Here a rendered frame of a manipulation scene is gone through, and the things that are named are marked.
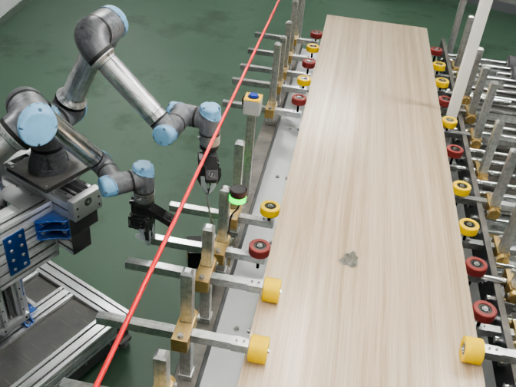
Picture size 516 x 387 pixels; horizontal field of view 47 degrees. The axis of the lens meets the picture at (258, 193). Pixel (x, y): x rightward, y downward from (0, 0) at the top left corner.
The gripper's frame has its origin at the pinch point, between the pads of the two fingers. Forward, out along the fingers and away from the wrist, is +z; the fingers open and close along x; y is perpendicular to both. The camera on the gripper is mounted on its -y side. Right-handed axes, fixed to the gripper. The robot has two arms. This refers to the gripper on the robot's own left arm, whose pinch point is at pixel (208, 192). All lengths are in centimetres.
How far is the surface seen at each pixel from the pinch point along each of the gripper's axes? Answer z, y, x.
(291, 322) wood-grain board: 11, -57, -21
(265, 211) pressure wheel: 11.1, 0.8, -23.1
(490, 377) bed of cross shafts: 34, -68, -92
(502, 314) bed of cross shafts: 17, -56, -98
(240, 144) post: -13.8, 11.0, -13.2
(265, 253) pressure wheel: 11.0, -23.5, -18.5
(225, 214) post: 0.9, -12.8, -4.9
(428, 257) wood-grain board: 11, -31, -79
